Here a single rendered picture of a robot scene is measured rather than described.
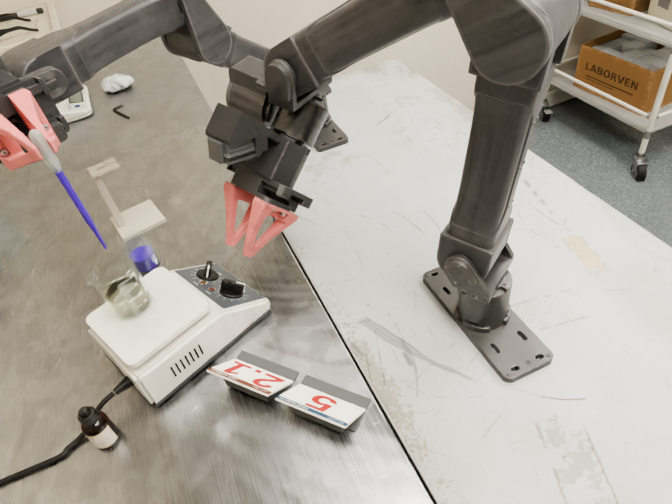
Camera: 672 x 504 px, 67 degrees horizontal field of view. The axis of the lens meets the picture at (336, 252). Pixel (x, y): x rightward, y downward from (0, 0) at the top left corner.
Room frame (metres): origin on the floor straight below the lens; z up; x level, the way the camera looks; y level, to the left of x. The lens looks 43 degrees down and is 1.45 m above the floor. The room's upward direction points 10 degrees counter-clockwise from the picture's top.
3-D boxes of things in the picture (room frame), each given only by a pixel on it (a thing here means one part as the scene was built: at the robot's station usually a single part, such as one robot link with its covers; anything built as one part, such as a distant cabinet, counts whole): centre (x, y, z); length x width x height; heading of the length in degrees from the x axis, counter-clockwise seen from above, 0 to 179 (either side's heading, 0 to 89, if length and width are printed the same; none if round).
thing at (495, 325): (0.42, -0.18, 0.94); 0.20 x 0.07 x 0.08; 17
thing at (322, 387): (0.32, 0.04, 0.92); 0.09 x 0.06 x 0.04; 56
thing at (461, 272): (0.42, -0.17, 1.00); 0.09 x 0.06 x 0.06; 140
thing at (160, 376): (0.47, 0.23, 0.94); 0.22 x 0.13 x 0.08; 130
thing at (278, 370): (0.38, 0.13, 0.92); 0.09 x 0.06 x 0.04; 56
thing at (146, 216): (0.76, 0.35, 0.96); 0.08 x 0.08 x 0.13; 29
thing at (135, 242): (0.64, 0.31, 0.93); 0.04 x 0.04 x 0.06
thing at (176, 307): (0.45, 0.25, 0.98); 0.12 x 0.12 x 0.01; 40
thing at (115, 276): (0.46, 0.27, 1.02); 0.06 x 0.05 x 0.08; 132
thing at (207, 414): (0.34, 0.18, 0.91); 0.06 x 0.06 x 0.02
